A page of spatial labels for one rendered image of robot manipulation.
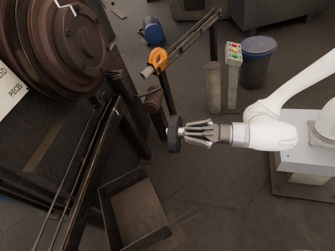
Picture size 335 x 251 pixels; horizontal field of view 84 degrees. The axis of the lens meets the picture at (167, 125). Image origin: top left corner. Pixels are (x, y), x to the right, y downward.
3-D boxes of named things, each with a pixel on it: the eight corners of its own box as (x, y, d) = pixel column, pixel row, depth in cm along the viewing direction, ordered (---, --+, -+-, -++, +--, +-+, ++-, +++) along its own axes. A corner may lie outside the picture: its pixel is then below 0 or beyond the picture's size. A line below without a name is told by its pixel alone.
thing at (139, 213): (162, 266, 117) (110, 256, 62) (147, 225, 134) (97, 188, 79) (190, 249, 119) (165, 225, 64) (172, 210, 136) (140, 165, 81)
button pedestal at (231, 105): (223, 115, 180) (223, 59, 134) (222, 98, 195) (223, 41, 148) (240, 115, 176) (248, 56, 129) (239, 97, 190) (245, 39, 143)
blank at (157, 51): (158, 71, 145) (161, 73, 143) (145, 63, 132) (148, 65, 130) (167, 53, 142) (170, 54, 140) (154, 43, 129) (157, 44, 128)
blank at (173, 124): (164, 143, 64) (174, 143, 63) (170, 106, 72) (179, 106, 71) (171, 159, 77) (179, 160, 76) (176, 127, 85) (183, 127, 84)
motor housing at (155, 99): (158, 143, 176) (139, 103, 136) (162, 125, 189) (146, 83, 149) (171, 144, 173) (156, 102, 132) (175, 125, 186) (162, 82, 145)
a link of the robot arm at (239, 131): (244, 132, 73) (228, 131, 74) (248, 117, 66) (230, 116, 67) (246, 152, 68) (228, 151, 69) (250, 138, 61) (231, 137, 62)
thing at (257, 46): (236, 92, 195) (239, 56, 162) (235, 73, 214) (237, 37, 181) (270, 91, 186) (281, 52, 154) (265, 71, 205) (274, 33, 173)
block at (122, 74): (120, 104, 136) (104, 77, 118) (123, 96, 141) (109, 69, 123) (133, 103, 133) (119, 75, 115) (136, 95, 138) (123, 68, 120)
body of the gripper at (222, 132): (229, 149, 68) (203, 148, 71) (229, 130, 73) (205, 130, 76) (231, 138, 63) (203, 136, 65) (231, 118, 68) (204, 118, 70)
